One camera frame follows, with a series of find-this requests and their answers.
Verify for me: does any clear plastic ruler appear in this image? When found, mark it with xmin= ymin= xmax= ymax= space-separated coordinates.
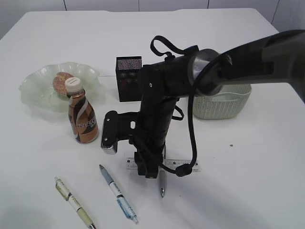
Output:
xmin=125 ymin=157 xmax=201 ymax=172

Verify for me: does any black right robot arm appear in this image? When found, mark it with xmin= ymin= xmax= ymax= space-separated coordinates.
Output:
xmin=130 ymin=30 xmax=305 ymax=178

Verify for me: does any pale green woven basket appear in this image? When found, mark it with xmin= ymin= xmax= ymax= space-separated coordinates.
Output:
xmin=193 ymin=84 xmax=252 ymax=120

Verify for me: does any beige grip clear pen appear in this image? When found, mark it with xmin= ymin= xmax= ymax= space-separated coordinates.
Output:
xmin=54 ymin=177 xmax=96 ymax=229

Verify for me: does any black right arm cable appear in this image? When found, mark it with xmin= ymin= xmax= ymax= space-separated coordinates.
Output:
xmin=150 ymin=35 xmax=200 ymax=177

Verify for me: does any pale green glass plate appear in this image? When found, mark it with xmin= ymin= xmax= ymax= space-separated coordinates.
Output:
xmin=19 ymin=62 xmax=105 ymax=113

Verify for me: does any sugared bread bun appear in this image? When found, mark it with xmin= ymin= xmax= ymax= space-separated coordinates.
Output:
xmin=53 ymin=72 xmax=73 ymax=96

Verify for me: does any blue grip white pen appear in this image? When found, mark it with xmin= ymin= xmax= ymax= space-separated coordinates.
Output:
xmin=99 ymin=165 xmax=139 ymax=224

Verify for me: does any brown coffee drink bottle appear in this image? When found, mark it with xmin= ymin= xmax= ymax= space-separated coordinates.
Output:
xmin=65 ymin=77 xmax=99 ymax=144

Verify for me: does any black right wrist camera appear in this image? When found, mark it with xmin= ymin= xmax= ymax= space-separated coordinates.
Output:
xmin=101 ymin=111 xmax=138 ymax=155

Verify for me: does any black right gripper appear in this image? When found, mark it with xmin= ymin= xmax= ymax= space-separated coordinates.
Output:
xmin=129 ymin=129 xmax=167 ymax=178

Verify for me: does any black mesh pen holder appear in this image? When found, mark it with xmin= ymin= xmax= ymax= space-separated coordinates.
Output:
xmin=115 ymin=56 xmax=142 ymax=102

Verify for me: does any silver grey grip pen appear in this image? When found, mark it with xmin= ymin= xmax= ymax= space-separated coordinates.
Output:
xmin=159 ymin=167 xmax=166 ymax=198

